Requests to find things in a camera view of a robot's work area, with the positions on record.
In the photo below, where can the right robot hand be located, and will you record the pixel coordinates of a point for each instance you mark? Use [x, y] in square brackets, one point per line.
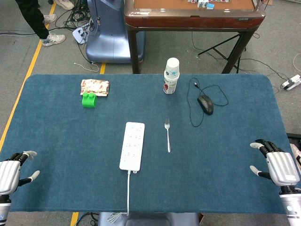
[281, 168]

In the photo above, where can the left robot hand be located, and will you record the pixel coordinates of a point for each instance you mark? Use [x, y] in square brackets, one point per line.
[9, 171]

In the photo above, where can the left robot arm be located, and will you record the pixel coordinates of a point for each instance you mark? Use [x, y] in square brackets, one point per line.
[4, 208]

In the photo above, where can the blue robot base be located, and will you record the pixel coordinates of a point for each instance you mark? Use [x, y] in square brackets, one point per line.
[110, 35]

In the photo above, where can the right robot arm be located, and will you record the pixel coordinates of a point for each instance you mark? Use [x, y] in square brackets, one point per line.
[291, 204]

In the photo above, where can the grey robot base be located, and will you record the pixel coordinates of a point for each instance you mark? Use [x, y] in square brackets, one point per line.
[148, 219]

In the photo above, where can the white floor power strip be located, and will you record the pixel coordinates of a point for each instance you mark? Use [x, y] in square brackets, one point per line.
[292, 82]

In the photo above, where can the black computer mouse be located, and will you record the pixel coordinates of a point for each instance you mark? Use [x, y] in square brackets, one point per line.
[205, 105]

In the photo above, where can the green plastic block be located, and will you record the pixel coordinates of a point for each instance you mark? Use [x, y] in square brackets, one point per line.
[89, 100]

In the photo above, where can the silver metal fork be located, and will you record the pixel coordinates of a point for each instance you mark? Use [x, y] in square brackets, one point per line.
[168, 136]

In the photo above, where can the patterned snack packet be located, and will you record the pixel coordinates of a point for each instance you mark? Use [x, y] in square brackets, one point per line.
[95, 86]

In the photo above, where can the blue felt table cover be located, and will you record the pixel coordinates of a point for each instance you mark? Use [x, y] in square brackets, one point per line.
[150, 146]

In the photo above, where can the white sneaker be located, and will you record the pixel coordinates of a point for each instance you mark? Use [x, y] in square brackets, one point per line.
[49, 18]
[53, 39]
[65, 4]

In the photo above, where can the stacked paper cups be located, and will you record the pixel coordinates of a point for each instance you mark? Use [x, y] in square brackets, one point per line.
[171, 76]

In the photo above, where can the white floor socket with plugs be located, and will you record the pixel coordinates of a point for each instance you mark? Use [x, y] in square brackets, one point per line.
[81, 34]

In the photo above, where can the person leg in black trousers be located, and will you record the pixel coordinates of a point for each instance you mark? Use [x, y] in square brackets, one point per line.
[33, 17]

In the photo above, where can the brown mahjong table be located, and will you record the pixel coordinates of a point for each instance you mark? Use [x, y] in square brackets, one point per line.
[192, 21]

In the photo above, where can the mahjong tiles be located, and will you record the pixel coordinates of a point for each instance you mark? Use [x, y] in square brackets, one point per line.
[201, 3]

